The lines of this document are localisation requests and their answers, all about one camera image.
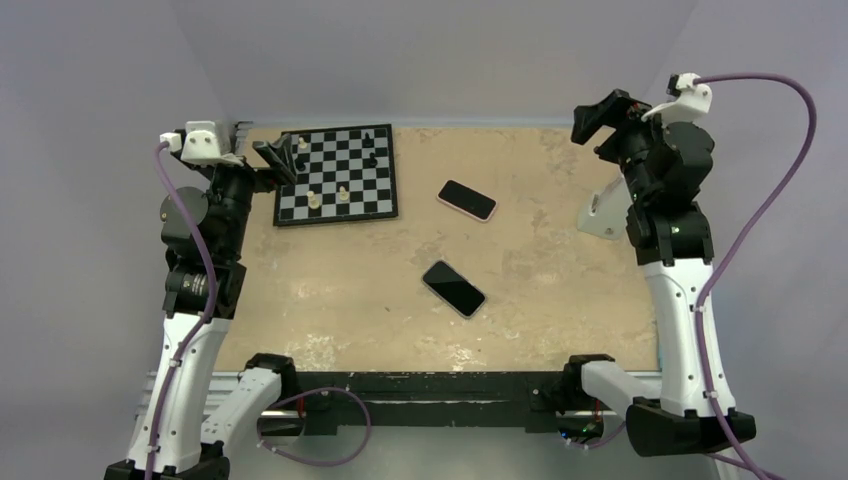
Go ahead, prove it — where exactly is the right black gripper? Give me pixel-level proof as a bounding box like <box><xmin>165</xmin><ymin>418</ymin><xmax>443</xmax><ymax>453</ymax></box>
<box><xmin>573</xmin><ymin>89</ymin><xmax>672</xmax><ymax>203</ymax></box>

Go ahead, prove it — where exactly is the blue phone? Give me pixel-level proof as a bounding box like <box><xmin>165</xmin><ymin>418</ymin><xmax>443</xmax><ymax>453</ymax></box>
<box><xmin>421</xmin><ymin>260</ymin><xmax>488</xmax><ymax>321</ymax></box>

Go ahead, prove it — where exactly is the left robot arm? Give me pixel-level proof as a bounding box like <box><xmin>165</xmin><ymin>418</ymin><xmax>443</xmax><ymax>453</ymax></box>
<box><xmin>105</xmin><ymin>129</ymin><xmax>301</xmax><ymax>479</ymax></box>

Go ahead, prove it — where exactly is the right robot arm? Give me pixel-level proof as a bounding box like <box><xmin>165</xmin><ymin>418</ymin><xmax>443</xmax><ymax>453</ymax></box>
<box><xmin>561</xmin><ymin>89</ymin><xmax>756</xmax><ymax>457</ymax></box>

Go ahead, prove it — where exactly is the phone in pink case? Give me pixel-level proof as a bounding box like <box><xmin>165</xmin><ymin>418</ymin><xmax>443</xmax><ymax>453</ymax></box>
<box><xmin>437</xmin><ymin>180</ymin><xmax>497</xmax><ymax>222</ymax></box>

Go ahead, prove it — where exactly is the black white chessboard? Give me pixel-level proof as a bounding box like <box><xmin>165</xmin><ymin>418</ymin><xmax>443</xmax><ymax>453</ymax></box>
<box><xmin>273</xmin><ymin>124</ymin><xmax>399</xmax><ymax>227</ymax></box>

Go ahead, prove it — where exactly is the white metronome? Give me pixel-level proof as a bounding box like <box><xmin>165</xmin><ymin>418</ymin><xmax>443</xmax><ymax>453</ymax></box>
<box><xmin>577</xmin><ymin>175</ymin><xmax>633</xmax><ymax>240</ymax></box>

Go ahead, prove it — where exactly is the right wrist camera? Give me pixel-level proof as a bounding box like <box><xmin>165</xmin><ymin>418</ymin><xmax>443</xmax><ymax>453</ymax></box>
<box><xmin>641</xmin><ymin>73</ymin><xmax>713</xmax><ymax>125</ymax></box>

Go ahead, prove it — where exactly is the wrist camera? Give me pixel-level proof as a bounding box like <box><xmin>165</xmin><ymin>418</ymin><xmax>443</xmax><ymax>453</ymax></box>
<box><xmin>159</xmin><ymin>121</ymin><xmax>244</xmax><ymax>167</ymax></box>
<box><xmin>641</xmin><ymin>73</ymin><xmax>713</xmax><ymax>125</ymax></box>

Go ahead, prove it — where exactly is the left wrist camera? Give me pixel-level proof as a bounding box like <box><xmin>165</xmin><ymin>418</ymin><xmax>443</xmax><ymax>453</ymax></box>
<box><xmin>159</xmin><ymin>121</ymin><xmax>244</xmax><ymax>167</ymax></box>

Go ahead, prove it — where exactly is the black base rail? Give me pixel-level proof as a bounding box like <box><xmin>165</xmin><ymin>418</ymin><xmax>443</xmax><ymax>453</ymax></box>
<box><xmin>261</xmin><ymin>370</ymin><xmax>631</xmax><ymax>439</ymax></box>

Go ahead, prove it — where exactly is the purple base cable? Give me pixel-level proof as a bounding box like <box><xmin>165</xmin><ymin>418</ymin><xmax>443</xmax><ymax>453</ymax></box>
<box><xmin>256</xmin><ymin>387</ymin><xmax>373</xmax><ymax>468</ymax></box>

